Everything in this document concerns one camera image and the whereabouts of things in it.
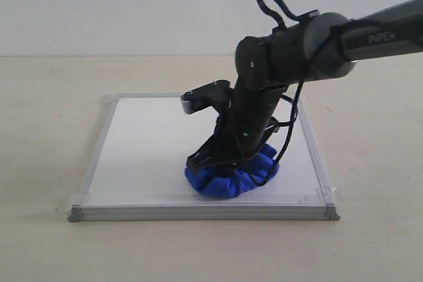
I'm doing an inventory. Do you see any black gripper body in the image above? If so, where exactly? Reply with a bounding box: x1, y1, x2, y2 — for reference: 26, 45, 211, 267
186, 85, 288, 170

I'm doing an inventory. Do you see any blue cloth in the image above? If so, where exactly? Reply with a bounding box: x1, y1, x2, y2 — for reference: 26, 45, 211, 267
184, 144, 280, 199

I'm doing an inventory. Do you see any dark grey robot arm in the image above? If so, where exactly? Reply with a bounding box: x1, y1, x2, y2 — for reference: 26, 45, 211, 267
181, 0, 422, 171

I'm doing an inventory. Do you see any white board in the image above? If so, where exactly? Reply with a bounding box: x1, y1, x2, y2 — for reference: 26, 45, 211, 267
68, 93, 340, 222

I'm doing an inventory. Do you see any clear tape front right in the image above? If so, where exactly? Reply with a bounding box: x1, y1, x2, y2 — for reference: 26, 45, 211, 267
298, 186, 341, 205

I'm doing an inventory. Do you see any clear tape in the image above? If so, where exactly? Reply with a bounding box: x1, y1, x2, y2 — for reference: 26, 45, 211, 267
100, 94, 125, 104
298, 186, 341, 205
55, 192, 89, 213

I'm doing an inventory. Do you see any clear tape back left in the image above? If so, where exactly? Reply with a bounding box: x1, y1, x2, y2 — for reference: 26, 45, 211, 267
100, 94, 125, 104

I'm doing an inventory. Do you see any clear tape front left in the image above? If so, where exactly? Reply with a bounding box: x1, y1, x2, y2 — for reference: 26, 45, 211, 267
55, 192, 89, 213

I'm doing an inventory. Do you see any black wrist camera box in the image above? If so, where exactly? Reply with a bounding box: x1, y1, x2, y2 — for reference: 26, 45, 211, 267
180, 79, 231, 115

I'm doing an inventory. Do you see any black braided cable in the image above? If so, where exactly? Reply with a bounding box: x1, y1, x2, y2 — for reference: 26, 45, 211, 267
227, 0, 351, 188

